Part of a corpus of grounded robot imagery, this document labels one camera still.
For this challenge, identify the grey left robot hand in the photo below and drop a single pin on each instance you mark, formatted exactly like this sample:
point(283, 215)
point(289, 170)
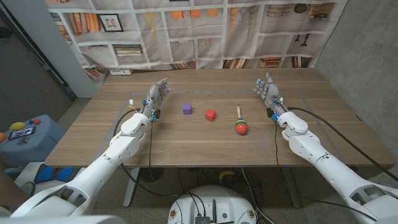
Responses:
point(155, 95)

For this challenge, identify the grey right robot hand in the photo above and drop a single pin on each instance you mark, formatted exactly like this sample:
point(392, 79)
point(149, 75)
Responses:
point(272, 95)

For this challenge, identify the purple magnetic cube block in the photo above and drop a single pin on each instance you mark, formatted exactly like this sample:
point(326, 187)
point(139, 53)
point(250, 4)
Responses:
point(186, 109)

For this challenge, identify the red magnetic cube block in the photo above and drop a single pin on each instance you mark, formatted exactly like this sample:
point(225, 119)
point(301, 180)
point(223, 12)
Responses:
point(210, 115)

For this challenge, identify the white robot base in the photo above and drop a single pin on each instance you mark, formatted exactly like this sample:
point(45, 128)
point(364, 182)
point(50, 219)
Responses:
point(217, 202)

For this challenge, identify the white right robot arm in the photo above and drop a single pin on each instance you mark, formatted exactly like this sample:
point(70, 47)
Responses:
point(335, 174)

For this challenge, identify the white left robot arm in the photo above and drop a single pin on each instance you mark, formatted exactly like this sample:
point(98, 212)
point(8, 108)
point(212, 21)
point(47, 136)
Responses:
point(102, 168)

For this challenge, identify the red green wooden maraca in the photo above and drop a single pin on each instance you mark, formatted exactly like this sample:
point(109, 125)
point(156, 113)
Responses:
point(241, 127)

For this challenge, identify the yellow banana toy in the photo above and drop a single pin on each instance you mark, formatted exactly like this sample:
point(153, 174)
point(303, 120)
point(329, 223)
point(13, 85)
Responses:
point(226, 174)

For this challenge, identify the orange toy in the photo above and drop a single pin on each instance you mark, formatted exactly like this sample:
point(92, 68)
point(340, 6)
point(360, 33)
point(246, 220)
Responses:
point(2, 137)

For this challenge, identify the white power strip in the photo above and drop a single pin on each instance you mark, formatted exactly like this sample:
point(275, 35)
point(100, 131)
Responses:
point(120, 71)

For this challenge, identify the printed bookshelf backdrop cloth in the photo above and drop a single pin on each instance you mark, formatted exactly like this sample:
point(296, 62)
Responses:
point(199, 37)

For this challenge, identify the black round floor fan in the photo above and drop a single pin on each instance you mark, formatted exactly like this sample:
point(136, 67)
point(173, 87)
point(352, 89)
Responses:
point(152, 174)

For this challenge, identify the grey table leg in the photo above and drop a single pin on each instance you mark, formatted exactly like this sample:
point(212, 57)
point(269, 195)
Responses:
point(290, 186)
point(130, 186)

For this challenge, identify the blue-grey ottoman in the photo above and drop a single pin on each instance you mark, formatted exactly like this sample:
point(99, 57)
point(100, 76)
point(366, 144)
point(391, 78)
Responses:
point(37, 146)

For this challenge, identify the blue cushion pads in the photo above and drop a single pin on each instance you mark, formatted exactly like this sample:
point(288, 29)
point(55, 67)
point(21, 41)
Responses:
point(46, 174)

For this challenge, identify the black smartphone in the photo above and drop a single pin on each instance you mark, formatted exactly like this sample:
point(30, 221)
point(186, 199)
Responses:
point(21, 132)

